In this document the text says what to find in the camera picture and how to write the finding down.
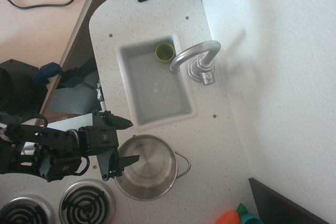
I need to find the stainless steel pot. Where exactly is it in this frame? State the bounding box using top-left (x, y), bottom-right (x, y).
top-left (115, 134), bottom-right (191, 201)

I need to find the teal plastic cup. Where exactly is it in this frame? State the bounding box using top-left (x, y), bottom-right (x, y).
top-left (236, 203), bottom-right (264, 224)

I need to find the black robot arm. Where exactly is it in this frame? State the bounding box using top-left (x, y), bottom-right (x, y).
top-left (1, 110), bottom-right (140, 182)

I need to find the green plastic cup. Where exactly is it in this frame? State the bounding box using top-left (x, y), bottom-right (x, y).
top-left (155, 42), bottom-right (175, 63)

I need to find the right toy stove burner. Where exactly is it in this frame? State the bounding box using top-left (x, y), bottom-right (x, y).
top-left (58, 179), bottom-right (116, 223)

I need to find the black equipment base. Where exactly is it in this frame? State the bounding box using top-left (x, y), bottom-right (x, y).
top-left (1, 59), bottom-right (47, 115)

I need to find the left toy stove burner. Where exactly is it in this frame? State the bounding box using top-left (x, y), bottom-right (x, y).
top-left (1, 195), bottom-right (55, 224)

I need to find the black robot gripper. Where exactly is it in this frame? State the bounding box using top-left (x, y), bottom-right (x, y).
top-left (78, 110), bottom-right (139, 181)

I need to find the white toy sink basin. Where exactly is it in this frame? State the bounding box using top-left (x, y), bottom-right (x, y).
top-left (116, 34), bottom-right (197, 129)

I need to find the orange toy carrot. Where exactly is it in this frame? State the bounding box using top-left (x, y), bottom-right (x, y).
top-left (215, 210), bottom-right (240, 224)

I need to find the silver toy faucet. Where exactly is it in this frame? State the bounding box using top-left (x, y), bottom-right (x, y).
top-left (170, 40), bottom-right (221, 86)

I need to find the toy stove burner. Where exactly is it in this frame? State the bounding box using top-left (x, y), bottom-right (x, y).
top-left (1, 195), bottom-right (55, 224)
top-left (58, 179), bottom-right (116, 223)

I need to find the blue clamp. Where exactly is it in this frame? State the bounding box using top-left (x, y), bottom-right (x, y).
top-left (33, 62), bottom-right (63, 86)

